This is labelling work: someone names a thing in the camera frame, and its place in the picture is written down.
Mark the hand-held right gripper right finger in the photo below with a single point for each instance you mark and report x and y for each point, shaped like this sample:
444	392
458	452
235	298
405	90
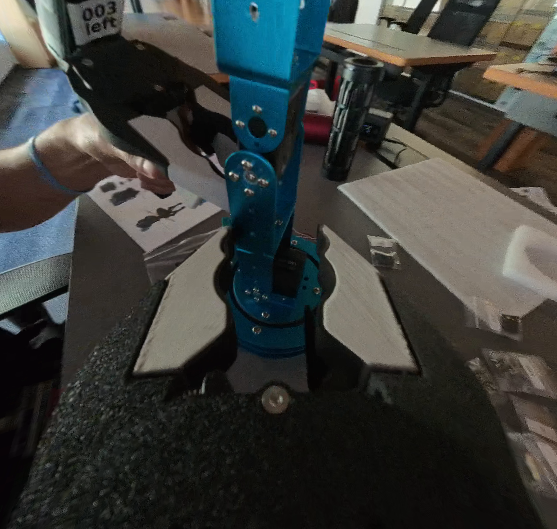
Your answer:
365	320

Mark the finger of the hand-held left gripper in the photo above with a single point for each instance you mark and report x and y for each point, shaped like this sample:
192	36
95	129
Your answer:
209	86
182	146

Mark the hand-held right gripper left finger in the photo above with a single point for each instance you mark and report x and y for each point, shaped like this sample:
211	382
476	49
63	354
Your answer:
187	320

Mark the blue toy robot arm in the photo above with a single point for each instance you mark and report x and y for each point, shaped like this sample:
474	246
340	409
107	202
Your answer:
261	37

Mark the dark grey desk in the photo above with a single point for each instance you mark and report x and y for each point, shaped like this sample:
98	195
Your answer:
113	276

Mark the person's left hand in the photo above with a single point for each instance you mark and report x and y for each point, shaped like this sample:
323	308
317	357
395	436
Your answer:
87	155

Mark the grey table with wood edge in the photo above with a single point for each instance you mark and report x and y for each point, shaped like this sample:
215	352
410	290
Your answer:
522	81
174	33
391	41

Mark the large clear plastic bag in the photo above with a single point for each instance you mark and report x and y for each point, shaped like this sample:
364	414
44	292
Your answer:
174	255

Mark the printed instruction sheet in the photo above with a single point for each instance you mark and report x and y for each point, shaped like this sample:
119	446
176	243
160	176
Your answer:
130	215

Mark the maroon padded roll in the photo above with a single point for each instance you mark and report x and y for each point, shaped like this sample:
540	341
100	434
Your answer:
317	126

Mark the blue wristband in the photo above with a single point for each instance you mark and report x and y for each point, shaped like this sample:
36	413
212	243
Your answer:
38	168

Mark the white foam sheet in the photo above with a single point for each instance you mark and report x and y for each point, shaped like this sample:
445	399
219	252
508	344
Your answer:
435	215

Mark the black ribbed cylinder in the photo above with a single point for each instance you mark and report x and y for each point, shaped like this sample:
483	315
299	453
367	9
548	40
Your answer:
348	124

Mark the black high-back chair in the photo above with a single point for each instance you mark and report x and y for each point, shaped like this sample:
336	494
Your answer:
343	2

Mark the grey fabric office chair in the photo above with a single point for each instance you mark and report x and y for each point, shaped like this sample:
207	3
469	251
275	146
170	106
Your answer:
30	281

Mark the pile of small parts bags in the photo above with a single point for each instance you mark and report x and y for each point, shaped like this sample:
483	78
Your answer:
522	376

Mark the black portable power station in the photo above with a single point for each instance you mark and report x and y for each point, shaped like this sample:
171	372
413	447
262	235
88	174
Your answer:
378	124

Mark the white foam cutout block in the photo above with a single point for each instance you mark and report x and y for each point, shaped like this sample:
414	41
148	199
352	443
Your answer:
535	259

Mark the black mesh chair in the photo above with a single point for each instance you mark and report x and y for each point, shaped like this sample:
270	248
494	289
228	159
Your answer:
424	9
465	20

